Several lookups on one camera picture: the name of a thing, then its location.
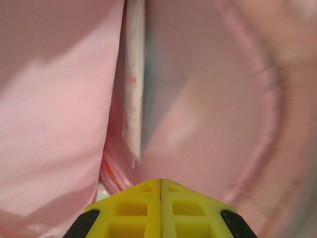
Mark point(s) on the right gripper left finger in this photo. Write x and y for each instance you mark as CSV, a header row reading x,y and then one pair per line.
x,y
128,215

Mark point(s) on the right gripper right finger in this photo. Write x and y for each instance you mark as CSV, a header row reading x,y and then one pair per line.
x,y
193,215

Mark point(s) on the pink backpack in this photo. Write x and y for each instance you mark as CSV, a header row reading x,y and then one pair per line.
x,y
62,99

